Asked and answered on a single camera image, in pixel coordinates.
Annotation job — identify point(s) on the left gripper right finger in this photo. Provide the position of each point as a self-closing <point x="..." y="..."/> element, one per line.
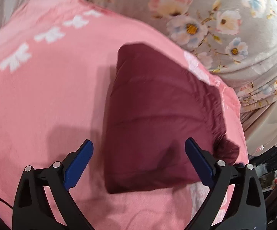
<point x="247" y="208"/>

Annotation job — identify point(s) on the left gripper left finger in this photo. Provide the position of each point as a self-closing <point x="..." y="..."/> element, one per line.
<point x="31" y="208"/>

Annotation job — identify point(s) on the maroon quilted puffer jacket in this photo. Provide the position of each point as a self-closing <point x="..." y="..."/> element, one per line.
<point x="154" y="107"/>

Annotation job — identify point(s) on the beige curtain right side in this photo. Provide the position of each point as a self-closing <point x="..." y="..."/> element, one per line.
<point x="260" y="129"/>

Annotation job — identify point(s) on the pink blanket with white bows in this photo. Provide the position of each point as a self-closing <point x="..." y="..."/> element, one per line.
<point x="57" y="62"/>

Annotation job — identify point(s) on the grey floral bedsheet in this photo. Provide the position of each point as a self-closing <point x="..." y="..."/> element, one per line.
<point x="235" y="39"/>

